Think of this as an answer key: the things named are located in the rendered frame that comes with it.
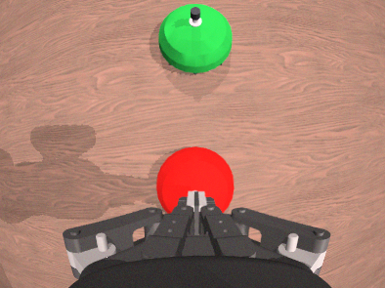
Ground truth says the red dome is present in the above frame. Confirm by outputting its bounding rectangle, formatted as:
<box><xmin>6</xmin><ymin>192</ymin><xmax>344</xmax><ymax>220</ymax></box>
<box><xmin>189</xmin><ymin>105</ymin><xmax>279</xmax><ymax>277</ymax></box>
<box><xmin>156</xmin><ymin>146</ymin><xmax>234</xmax><ymax>214</ymax></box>

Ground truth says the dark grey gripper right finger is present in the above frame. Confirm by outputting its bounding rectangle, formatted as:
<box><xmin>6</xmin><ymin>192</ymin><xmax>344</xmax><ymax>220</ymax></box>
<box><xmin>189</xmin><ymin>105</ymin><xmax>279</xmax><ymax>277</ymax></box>
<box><xmin>196</xmin><ymin>191</ymin><xmax>330</xmax><ymax>275</ymax></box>

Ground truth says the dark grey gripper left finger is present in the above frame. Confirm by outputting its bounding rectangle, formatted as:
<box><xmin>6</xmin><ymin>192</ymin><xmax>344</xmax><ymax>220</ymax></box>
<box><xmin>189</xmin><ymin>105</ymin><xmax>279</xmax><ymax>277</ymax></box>
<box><xmin>63</xmin><ymin>191</ymin><xmax>196</xmax><ymax>279</ymax></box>

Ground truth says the green dome bell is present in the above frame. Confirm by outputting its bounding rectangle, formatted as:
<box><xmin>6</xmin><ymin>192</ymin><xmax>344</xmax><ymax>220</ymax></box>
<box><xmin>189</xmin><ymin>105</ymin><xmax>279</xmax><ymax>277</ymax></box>
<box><xmin>158</xmin><ymin>4</ymin><xmax>233</xmax><ymax>75</ymax></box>

